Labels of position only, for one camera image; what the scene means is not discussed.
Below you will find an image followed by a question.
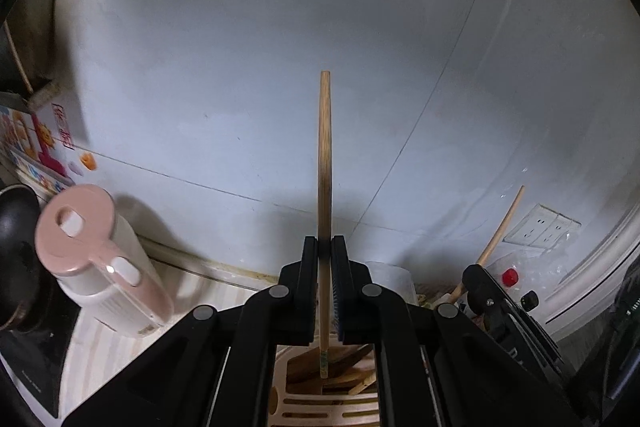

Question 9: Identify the wooden chopstick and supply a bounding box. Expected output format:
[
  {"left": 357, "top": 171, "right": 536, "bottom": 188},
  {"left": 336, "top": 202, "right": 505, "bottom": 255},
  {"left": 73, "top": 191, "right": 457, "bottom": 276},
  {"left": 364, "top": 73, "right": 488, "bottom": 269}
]
[
  {"left": 448, "top": 185, "right": 525, "bottom": 305},
  {"left": 317, "top": 70, "right": 332, "bottom": 379}
]

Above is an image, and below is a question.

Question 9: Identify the black cap sauce bottle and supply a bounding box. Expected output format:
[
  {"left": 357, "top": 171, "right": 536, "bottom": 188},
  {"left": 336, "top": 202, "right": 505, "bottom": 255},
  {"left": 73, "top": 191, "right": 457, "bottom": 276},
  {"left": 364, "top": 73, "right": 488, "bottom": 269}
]
[{"left": 520, "top": 291, "right": 540, "bottom": 312}]

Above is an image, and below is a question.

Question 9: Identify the clear plastic bag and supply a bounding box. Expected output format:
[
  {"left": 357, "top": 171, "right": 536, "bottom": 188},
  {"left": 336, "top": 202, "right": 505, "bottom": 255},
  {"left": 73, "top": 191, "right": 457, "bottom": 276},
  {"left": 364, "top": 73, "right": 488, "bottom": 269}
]
[{"left": 364, "top": 261, "right": 418, "bottom": 306}]

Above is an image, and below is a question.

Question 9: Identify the red cap sauce bottle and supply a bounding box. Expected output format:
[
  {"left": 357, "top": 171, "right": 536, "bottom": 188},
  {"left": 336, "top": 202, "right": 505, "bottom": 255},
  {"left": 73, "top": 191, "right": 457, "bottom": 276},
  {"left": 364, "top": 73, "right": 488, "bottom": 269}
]
[{"left": 500, "top": 268, "right": 520, "bottom": 288}]

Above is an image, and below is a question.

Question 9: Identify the beige cylindrical utensil holder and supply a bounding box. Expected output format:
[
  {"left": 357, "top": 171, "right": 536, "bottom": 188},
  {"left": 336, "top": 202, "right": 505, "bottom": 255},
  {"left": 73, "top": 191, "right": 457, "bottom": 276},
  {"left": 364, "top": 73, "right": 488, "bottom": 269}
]
[{"left": 268, "top": 339, "right": 381, "bottom": 426}]

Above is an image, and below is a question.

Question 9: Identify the pink white electric kettle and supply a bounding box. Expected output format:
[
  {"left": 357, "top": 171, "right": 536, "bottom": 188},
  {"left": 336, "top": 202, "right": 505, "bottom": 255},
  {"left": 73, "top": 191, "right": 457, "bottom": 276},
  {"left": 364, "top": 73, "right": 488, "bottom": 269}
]
[{"left": 35, "top": 184, "right": 174, "bottom": 337}]

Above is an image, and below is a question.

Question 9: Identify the striped cat tablecloth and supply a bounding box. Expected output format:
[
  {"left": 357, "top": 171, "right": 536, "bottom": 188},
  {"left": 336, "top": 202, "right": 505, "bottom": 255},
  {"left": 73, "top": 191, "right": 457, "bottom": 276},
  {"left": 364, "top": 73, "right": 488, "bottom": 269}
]
[{"left": 58, "top": 261, "right": 277, "bottom": 418}]

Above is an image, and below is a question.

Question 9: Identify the black induction cooktop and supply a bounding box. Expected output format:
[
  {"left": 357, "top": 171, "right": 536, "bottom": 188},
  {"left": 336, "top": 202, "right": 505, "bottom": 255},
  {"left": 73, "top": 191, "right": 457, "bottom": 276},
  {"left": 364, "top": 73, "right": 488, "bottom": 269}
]
[{"left": 1, "top": 294, "right": 79, "bottom": 418}]

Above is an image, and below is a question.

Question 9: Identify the white wall socket panel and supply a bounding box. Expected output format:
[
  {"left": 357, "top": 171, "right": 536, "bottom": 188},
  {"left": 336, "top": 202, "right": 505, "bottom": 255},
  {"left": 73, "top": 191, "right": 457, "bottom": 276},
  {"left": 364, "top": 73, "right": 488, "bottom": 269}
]
[{"left": 503, "top": 205, "right": 582, "bottom": 249}]

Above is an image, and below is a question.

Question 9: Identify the black wok with handle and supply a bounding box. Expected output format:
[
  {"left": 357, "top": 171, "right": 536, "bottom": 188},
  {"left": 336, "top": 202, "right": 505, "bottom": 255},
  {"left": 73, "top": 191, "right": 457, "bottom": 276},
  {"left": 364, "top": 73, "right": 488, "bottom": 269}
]
[{"left": 1, "top": 184, "right": 41, "bottom": 331}]

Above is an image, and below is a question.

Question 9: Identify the colourful wall sticker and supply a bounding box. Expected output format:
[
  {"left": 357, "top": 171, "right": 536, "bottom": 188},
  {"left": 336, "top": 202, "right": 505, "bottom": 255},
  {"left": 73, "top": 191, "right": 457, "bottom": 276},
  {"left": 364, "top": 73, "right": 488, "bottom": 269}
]
[{"left": 1, "top": 93, "right": 98, "bottom": 199}]

